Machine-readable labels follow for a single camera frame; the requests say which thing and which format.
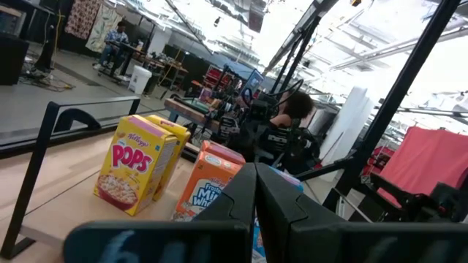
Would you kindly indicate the light floral cloth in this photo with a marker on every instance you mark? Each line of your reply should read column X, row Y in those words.
column 102, row 29

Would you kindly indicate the wooden workbench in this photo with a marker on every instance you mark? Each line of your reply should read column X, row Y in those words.
column 190, row 113

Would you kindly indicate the black cabinet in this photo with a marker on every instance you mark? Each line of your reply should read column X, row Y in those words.
column 11, row 58

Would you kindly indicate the black metal shelf frame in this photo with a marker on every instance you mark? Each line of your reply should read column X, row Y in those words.
column 34, row 168

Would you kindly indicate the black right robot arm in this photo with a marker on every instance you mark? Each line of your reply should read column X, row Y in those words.
column 256, row 109

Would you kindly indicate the black floor stand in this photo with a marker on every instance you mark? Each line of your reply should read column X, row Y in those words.
column 45, row 51

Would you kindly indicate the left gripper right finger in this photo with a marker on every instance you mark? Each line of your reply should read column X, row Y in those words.
column 311, row 237

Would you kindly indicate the black rig struts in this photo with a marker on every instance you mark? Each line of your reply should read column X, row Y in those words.
column 300, row 55

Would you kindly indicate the white trash bin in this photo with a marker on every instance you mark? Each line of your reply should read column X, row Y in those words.
column 139, row 78

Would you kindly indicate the red cloth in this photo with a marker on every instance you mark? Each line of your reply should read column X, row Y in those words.
column 424, row 157

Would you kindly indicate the person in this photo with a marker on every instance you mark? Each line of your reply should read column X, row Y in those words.
column 111, row 44
column 296, row 106

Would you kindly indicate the red storage rack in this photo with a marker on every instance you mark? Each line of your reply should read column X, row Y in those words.
column 219, row 76

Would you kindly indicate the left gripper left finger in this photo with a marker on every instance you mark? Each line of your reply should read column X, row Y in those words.
column 219, row 233

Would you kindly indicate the dark floral cloth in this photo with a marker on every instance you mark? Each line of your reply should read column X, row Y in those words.
column 82, row 18

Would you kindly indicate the blue monitor screen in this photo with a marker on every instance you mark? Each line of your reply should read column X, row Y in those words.
column 254, row 81

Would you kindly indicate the blue cereal box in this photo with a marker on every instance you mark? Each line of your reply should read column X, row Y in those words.
column 290, row 179

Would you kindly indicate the black table edge rail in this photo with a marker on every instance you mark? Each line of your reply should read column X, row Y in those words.
column 14, row 148

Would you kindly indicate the thick black rig post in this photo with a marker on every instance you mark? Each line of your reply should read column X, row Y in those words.
column 395, row 98

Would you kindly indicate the grey monitor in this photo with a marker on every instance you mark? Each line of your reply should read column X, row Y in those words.
column 11, row 22

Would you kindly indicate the white panel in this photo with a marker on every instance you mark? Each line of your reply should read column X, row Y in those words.
column 347, row 128

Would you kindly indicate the black clamp bracket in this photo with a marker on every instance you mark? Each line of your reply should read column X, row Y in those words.
column 449, row 201

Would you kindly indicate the yellow Pops cereal box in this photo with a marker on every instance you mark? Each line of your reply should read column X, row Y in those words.
column 131, row 164
column 179, row 135

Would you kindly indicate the black arched bracket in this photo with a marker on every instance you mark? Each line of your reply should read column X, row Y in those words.
column 73, row 112

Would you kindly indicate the black desk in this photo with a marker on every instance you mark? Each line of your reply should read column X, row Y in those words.
column 126, row 45

